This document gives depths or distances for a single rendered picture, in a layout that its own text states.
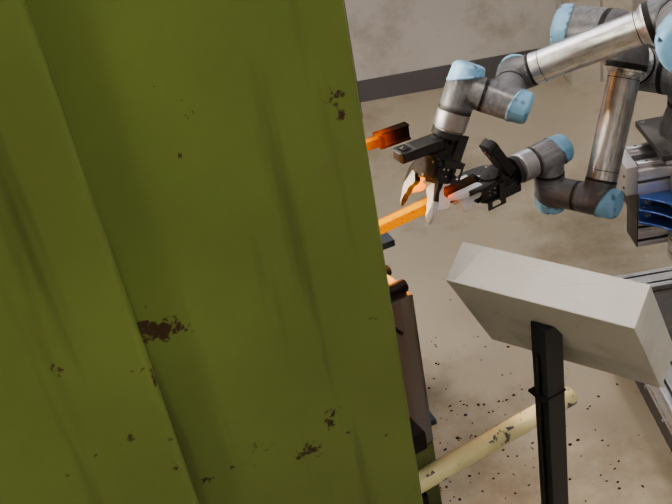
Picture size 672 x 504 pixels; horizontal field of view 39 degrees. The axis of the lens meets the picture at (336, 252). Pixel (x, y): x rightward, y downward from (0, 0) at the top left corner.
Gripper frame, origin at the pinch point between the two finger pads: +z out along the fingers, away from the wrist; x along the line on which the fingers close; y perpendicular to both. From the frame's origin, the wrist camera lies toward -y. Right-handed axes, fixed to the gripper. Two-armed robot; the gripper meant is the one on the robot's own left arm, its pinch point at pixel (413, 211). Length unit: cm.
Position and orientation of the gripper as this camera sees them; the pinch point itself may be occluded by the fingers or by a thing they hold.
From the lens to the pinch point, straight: 220.2
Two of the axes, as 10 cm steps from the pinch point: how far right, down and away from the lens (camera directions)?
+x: -5.0, -4.1, 7.6
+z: -2.8, 9.1, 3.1
